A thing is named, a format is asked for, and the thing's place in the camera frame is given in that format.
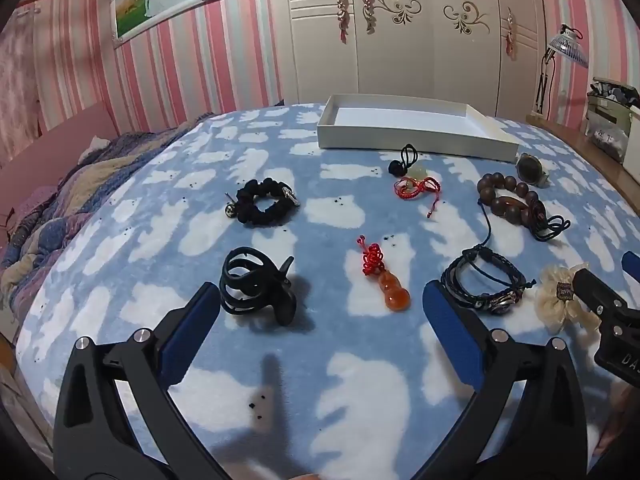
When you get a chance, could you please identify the pink curtain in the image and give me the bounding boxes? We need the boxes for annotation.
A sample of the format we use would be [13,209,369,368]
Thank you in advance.
[0,5,42,131]

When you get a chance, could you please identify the orange gourd pendant red knot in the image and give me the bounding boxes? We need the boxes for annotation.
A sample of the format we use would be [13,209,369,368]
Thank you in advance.
[356,236,412,313]

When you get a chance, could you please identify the pink headboard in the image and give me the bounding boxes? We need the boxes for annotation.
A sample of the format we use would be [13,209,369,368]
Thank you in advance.
[0,100,121,246]

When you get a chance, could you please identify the white heat lamp stand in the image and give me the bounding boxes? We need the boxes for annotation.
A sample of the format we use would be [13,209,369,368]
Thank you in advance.
[532,24,586,113]

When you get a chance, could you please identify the striped purple quilt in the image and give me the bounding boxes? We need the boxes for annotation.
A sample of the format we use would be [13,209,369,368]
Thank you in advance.
[0,120,201,301]

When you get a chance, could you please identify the brown wooden bead bracelet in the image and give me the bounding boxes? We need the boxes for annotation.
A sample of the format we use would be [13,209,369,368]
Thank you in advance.
[476,172,571,241]

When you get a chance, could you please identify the red tassel ornament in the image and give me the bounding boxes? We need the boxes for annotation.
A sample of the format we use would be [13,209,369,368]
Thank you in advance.
[335,0,352,45]
[504,7,517,61]

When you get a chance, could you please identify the green storage bag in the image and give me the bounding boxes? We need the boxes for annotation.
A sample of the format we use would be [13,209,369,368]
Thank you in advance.
[586,77,640,133]

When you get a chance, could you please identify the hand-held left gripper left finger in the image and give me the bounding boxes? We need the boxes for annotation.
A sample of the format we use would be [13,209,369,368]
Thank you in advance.
[52,281,223,480]

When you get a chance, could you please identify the cream lace scrunchie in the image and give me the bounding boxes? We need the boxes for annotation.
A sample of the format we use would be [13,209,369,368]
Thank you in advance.
[534,262,601,333]

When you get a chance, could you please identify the red cord jade bracelet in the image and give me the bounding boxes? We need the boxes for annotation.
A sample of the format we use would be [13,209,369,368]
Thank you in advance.
[393,164,443,218]

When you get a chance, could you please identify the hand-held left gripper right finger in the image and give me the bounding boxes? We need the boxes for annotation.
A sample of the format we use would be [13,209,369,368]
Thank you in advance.
[422,280,598,480]

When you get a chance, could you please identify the black braided leather bracelet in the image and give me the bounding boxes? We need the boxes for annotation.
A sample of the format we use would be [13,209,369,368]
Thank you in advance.
[440,199,526,316]

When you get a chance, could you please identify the blue polar bear blanket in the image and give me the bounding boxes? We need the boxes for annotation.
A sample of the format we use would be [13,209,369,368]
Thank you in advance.
[15,102,640,480]

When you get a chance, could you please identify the black scrunchie with silver bells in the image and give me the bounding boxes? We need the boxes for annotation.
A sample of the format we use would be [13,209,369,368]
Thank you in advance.
[223,178,302,227]

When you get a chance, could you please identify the white shallow cardboard tray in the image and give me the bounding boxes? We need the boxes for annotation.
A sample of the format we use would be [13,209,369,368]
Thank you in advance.
[316,94,521,163]

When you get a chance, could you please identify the grey wrist watch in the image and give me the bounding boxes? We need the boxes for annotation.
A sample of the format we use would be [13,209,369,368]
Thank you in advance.
[515,152,551,188]

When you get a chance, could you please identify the clear plastic bag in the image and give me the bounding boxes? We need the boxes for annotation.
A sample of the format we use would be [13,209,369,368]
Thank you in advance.
[589,126,627,162]

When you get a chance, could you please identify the person's right hand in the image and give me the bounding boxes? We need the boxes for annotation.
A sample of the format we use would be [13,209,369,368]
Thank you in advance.
[595,382,640,461]

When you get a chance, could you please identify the black hair claw clip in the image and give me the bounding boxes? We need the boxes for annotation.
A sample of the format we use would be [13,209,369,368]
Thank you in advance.
[219,246,297,322]

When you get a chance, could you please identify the black hair tie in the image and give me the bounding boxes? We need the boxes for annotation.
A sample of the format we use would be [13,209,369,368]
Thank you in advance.
[388,143,418,177]

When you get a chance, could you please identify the cream ornate wardrobe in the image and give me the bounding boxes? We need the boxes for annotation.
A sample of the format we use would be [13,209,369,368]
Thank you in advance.
[282,0,546,116]

